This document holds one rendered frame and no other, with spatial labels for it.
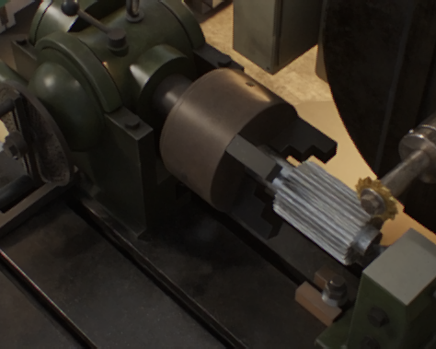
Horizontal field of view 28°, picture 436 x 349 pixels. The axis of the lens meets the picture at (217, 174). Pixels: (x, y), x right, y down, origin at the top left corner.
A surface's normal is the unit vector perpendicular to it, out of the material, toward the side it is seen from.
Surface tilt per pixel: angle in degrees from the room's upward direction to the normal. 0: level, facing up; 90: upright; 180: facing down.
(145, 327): 0
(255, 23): 90
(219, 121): 28
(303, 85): 0
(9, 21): 90
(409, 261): 0
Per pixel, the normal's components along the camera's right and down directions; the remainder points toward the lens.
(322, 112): 0.00, -0.65
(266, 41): -0.71, 0.53
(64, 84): -0.04, -0.23
